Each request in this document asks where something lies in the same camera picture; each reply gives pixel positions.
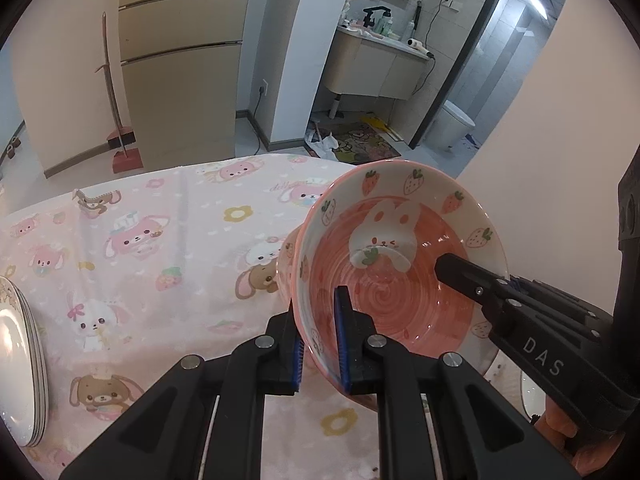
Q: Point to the white plush figure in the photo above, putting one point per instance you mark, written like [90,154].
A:
[351,0]

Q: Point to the white plastic bag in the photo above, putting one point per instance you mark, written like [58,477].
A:
[322,144]

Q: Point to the white deep cartoon plate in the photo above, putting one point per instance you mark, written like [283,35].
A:
[12,350]

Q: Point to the person's right hand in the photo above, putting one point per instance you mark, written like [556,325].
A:
[557,430]

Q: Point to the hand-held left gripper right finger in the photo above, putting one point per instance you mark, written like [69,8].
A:
[342,340]

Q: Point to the red dustpan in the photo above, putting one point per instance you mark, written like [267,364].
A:
[128,160]

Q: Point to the pink printed tablecloth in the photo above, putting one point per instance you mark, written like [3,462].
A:
[175,260]

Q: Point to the black faucet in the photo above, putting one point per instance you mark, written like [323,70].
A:
[374,14]

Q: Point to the pink strawberry bowl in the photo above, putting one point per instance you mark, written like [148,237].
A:
[400,305]

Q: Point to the white hair dryer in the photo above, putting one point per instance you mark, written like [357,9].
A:
[419,46]

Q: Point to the yellow slippers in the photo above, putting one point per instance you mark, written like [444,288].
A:
[374,122]

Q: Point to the dark door frame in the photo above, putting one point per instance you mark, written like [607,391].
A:
[465,55]

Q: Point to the cartoon bath mat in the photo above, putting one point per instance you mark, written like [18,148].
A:
[362,142]

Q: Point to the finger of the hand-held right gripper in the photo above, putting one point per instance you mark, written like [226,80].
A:
[550,297]
[470,280]

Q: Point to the beige refrigerator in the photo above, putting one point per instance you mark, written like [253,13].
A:
[180,100]

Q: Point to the beige vanity cabinet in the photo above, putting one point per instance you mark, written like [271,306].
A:
[370,70]

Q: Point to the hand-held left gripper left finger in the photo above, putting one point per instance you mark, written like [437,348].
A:
[298,365]

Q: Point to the white toilet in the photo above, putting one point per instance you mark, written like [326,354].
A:
[450,125]

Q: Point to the white wall socket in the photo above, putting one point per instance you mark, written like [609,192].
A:
[450,4]
[265,86]

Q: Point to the dark shoes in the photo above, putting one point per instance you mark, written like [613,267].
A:
[12,146]

